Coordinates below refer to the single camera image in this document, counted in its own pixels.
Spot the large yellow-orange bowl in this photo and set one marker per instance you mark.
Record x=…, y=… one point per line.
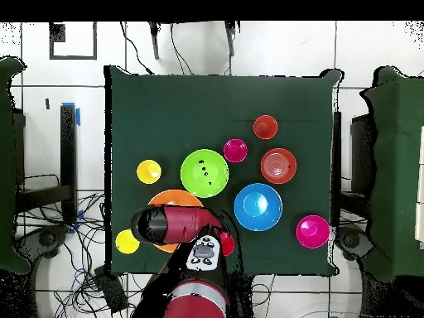
x=175, y=198

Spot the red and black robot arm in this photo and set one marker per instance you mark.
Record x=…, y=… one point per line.
x=185, y=225

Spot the green bowl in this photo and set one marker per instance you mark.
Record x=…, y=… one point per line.
x=195, y=180

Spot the pink cup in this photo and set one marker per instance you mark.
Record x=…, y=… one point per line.
x=235, y=150

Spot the blue bowl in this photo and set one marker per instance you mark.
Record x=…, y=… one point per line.
x=258, y=217

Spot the amber yellow cup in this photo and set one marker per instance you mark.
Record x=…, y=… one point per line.
x=147, y=174

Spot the small orange bowl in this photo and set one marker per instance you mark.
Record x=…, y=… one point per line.
x=278, y=165

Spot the dark green table cloth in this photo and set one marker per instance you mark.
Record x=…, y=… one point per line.
x=198, y=109

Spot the orange cup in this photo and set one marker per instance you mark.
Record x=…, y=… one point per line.
x=265, y=127

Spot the red cup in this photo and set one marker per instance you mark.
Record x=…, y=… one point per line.
x=229, y=245

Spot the bright yellow cup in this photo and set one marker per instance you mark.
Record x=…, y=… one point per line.
x=126, y=243

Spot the pink bowl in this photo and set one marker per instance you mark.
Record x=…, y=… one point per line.
x=312, y=233

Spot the grey metal leg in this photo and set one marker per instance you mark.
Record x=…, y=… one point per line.
x=154, y=43
x=230, y=39

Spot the blue tape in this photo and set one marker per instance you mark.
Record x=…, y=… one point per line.
x=78, y=116

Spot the black metal stand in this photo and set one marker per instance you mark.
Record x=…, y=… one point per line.
x=68, y=149

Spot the black cabinet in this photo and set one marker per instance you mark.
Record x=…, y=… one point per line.
x=362, y=155
x=19, y=149

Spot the grey office chair base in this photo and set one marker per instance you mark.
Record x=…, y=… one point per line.
x=43, y=238
x=351, y=240

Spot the black power adapter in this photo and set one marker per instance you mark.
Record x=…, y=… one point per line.
x=111, y=291

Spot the green cloth side table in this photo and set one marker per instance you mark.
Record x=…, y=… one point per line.
x=397, y=165
x=6, y=165

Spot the black metal post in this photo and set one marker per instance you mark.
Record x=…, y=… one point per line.
x=337, y=159

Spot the grey square floor frame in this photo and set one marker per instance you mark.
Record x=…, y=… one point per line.
x=73, y=57

